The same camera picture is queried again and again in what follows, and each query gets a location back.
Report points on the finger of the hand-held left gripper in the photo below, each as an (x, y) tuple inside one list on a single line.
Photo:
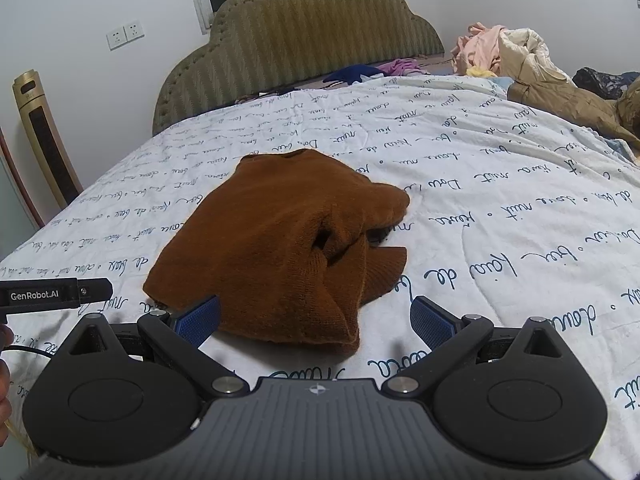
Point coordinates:
[(95, 290)]

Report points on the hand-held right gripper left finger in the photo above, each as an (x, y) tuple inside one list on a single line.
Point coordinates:
[(197, 322)]

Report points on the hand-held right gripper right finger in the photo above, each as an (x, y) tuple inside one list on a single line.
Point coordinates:
[(432, 325)]

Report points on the brown knit sweater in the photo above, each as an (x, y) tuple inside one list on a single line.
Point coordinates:
[(280, 240)]

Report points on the person's left hand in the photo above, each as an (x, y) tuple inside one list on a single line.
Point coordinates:
[(5, 390)]

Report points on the white printed blanket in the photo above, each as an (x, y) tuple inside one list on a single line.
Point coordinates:
[(475, 170)]

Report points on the tan jacket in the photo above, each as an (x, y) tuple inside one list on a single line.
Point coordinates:
[(565, 105)]

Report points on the yellow cloth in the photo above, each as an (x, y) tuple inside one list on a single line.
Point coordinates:
[(482, 72)]

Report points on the light blue cloth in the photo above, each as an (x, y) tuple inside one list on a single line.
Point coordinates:
[(622, 149)]

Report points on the purple cloth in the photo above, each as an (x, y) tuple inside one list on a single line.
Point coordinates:
[(400, 66)]

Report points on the navy blue cloth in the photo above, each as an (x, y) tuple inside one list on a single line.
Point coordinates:
[(347, 74)]

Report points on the pink cloth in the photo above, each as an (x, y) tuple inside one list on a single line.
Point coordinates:
[(480, 47)]

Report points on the cream quilted jacket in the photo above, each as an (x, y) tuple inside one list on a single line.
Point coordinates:
[(530, 55)]

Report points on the dark floral cloth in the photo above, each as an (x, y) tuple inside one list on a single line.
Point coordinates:
[(600, 82)]

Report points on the olive padded headboard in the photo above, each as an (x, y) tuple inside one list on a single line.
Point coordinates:
[(310, 35)]

